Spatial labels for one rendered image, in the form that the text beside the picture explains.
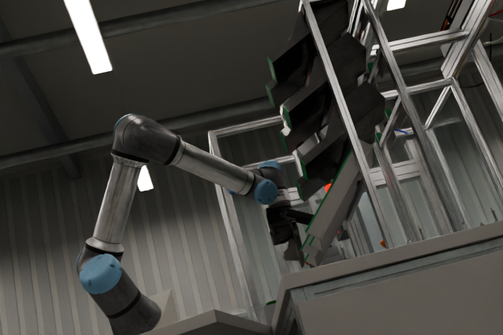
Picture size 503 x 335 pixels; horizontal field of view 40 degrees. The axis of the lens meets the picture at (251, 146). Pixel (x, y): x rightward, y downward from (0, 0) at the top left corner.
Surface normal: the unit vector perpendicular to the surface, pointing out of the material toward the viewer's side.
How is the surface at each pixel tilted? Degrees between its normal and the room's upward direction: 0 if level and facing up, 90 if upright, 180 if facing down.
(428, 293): 90
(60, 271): 90
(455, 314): 90
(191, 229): 90
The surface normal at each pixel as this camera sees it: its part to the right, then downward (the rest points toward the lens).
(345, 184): -0.15, -0.39
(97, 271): -0.43, -0.78
